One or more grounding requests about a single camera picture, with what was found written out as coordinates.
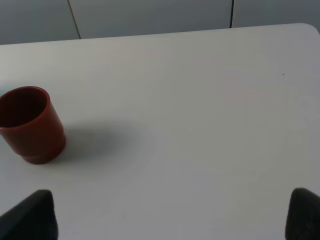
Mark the red plastic cup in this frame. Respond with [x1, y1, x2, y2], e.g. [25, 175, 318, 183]
[0, 86, 66, 165]

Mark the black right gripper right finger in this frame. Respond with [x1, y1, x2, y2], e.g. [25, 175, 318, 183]
[285, 188, 320, 240]

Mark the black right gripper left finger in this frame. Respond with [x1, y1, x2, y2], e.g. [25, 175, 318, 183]
[0, 189, 59, 240]

